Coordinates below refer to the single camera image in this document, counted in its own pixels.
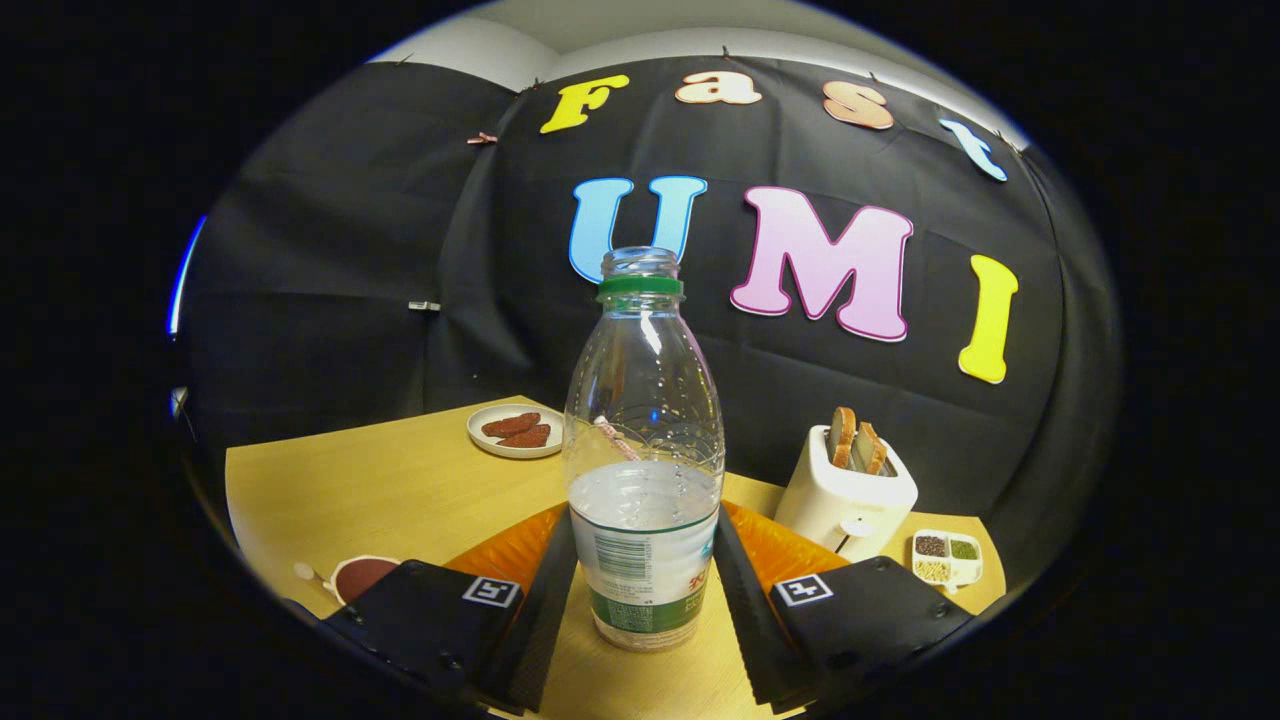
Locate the white divided condiment dish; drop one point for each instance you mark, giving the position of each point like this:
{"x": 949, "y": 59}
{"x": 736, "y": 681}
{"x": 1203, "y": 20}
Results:
{"x": 962, "y": 572}

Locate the red-brown food piece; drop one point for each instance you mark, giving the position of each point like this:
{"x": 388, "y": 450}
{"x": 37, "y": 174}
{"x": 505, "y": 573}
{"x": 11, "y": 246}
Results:
{"x": 510, "y": 424}
{"x": 527, "y": 437}

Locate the white toaster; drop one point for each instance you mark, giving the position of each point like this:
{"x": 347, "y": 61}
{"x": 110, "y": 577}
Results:
{"x": 845, "y": 505}

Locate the clear plastic juice bottle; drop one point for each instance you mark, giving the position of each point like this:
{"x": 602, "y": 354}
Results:
{"x": 645, "y": 520}

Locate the toasted bread slice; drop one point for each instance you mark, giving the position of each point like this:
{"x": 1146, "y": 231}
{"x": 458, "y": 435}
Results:
{"x": 842, "y": 436}
{"x": 870, "y": 450}

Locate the wooden table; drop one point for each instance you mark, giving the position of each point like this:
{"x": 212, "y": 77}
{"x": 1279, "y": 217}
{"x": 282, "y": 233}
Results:
{"x": 380, "y": 490}

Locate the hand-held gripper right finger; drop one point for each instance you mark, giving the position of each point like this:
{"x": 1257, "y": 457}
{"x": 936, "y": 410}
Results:
{"x": 750, "y": 620}

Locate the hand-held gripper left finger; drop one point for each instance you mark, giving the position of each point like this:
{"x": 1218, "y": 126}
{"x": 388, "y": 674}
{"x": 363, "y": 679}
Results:
{"x": 545, "y": 620}

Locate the white round plate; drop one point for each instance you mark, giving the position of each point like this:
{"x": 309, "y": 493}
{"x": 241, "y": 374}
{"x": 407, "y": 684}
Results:
{"x": 480, "y": 440}

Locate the pink clothes peg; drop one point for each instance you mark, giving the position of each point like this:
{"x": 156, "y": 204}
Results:
{"x": 482, "y": 138}

